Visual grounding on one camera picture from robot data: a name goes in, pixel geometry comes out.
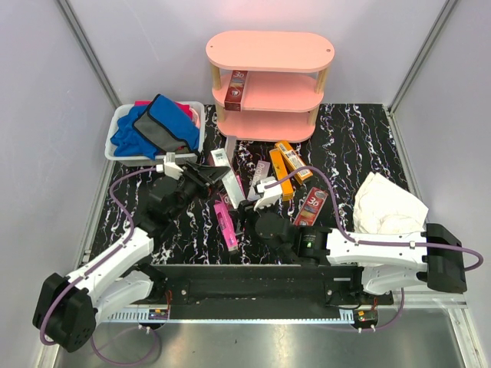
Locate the pink BeYou box back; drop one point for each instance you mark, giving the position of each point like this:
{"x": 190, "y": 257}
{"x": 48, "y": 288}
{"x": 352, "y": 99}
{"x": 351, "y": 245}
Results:
{"x": 238, "y": 179}

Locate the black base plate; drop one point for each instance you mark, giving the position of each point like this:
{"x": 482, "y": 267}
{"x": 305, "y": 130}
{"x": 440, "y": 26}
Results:
{"x": 191, "y": 283}

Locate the blue cloth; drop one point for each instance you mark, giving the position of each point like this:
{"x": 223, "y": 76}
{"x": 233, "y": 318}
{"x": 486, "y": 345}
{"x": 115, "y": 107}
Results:
{"x": 129, "y": 142}

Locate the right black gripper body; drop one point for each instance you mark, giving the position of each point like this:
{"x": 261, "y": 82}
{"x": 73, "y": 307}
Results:
{"x": 249, "y": 213}

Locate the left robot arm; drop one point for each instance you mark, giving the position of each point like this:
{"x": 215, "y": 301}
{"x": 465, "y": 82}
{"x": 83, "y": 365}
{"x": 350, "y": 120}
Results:
{"x": 69, "y": 308}

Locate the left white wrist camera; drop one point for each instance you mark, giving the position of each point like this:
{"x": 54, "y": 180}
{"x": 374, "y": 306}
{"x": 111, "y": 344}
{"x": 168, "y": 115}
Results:
{"x": 169, "y": 167}

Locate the grey Protefix toothpaste box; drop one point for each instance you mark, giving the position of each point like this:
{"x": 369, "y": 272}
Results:
{"x": 261, "y": 172}

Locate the pink beyou box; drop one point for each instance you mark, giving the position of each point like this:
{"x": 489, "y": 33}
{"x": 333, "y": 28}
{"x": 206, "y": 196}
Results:
{"x": 226, "y": 226}
{"x": 238, "y": 179}

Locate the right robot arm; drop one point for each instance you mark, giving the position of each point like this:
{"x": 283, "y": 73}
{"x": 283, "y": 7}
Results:
{"x": 433, "y": 257}

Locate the orange barcode toothpaste box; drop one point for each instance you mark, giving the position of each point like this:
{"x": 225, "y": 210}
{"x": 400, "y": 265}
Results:
{"x": 293, "y": 162}

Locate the silver grey toothpaste box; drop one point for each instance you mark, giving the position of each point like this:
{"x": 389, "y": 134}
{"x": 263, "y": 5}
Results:
{"x": 230, "y": 147}

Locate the grey black-trimmed cloth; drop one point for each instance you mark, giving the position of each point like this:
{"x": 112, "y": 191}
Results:
{"x": 167, "y": 127}

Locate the pink BeYou box front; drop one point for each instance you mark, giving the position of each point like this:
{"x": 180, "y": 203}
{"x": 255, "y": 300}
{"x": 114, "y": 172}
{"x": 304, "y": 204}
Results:
{"x": 226, "y": 226}

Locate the red 3d toothpaste box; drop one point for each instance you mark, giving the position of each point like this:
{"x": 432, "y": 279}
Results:
{"x": 311, "y": 207}
{"x": 236, "y": 91}
{"x": 219, "y": 158}

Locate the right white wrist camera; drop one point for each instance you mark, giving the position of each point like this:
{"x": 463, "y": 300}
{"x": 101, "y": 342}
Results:
{"x": 269, "y": 192}

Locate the white plastic basket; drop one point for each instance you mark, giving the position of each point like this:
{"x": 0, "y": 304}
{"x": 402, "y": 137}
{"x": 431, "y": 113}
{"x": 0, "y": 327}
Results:
{"x": 139, "y": 160}

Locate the white crumpled cloth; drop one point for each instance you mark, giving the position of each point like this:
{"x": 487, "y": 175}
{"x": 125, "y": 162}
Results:
{"x": 382, "y": 207}

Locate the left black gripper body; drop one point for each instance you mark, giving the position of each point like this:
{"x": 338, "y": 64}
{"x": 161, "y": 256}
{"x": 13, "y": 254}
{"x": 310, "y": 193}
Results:
{"x": 191, "y": 185}

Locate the orange R&O toothpaste box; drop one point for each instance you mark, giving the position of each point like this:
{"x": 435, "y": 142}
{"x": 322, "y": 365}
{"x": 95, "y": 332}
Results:
{"x": 281, "y": 172}

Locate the pink cloth in basket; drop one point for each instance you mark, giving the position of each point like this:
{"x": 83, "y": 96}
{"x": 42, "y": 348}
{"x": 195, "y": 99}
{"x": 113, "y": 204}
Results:
{"x": 186, "y": 108}

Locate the pink three-tier shelf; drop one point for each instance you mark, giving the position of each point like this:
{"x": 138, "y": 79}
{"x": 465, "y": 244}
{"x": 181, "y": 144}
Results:
{"x": 287, "y": 76}

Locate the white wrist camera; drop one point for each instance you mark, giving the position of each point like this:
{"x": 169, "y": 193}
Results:
{"x": 269, "y": 192}
{"x": 169, "y": 167}

